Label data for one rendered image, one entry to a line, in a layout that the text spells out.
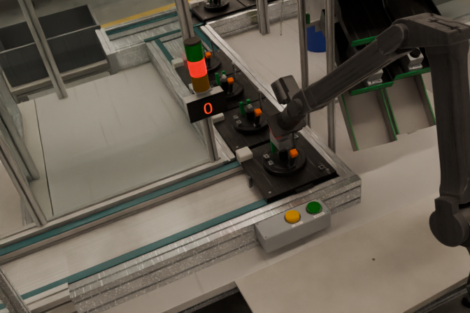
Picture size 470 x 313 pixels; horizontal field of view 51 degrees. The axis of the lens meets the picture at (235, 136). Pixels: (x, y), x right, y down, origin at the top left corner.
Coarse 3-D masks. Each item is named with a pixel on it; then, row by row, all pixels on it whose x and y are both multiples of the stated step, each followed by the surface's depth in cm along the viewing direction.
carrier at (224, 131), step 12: (240, 108) 179; (252, 108) 176; (264, 108) 185; (276, 108) 184; (216, 120) 181; (228, 120) 182; (240, 120) 177; (252, 120) 176; (264, 120) 176; (228, 132) 176; (240, 132) 174; (252, 132) 173; (264, 132) 173; (228, 144) 171; (240, 144) 170; (252, 144) 169; (264, 144) 170
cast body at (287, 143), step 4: (272, 136) 153; (284, 136) 151; (288, 136) 152; (272, 140) 155; (276, 140) 151; (280, 140) 151; (284, 140) 151; (288, 140) 151; (276, 144) 152; (280, 144) 151; (284, 144) 151; (288, 144) 152; (280, 148) 152; (284, 148) 152
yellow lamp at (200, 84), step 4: (204, 76) 142; (192, 80) 143; (196, 80) 142; (200, 80) 142; (204, 80) 143; (208, 80) 145; (192, 84) 144; (196, 84) 143; (200, 84) 143; (204, 84) 143; (208, 84) 145; (196, 88) 144; (200, 88) 143; (204, 88) 144; (208, 88) 145
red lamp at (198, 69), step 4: (204, 60) 140; (188, 64) 140; (192, 64) 139; (196, 64) 139; (200, 64) 139; (204, 64) 140; (192, 68) 140; (196, 68) 139; (200, 68) 140; (204, 68) 141; (192, 72) 141; (196, 72) 140; (200, 72) 140; (204, 72) 141; (192, 76) 142; (196, 76) 141; (200, 76) 141
